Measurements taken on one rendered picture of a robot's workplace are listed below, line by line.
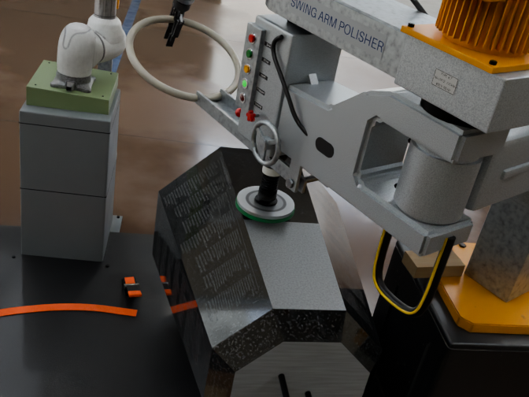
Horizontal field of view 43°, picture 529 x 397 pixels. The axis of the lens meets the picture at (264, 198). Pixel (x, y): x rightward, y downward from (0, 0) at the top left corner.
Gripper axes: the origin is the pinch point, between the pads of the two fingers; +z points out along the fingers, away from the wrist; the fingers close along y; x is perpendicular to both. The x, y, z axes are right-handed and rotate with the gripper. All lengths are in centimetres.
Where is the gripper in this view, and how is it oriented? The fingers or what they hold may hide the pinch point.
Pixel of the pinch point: (169, 36)
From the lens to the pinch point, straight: 303.9
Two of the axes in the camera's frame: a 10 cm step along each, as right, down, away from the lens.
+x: 8.9, 0.3, 4.5
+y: 2.4, 8.0, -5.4
